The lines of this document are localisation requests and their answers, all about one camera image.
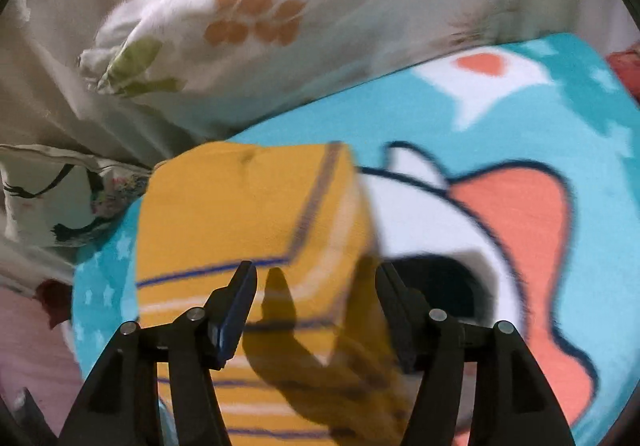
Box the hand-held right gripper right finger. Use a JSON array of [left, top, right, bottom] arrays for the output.
[[376, 262, 577, 446]]

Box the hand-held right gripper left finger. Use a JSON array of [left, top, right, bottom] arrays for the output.
[[59, 260, 259, 446]]

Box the mustard striped sweater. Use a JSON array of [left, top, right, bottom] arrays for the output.
[[135, 141, 426, 446]]

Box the teal star printed blanket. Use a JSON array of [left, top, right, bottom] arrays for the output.
[[71, 32, 640, 446]]

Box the pink floral bed sheet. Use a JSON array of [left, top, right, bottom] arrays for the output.
[[0, 278, 85, 432]]

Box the black and white floral pillow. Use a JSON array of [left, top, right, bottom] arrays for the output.
[[0, 144, 151, 248]]

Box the beige cloth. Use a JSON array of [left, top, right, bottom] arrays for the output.
[[0, 0, 236, 277]]

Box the white leaf print pillow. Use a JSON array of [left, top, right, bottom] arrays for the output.
[[79, 0, 531, 99]]

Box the red cloth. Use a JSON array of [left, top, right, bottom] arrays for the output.
[[606, 42, 640, 103]]

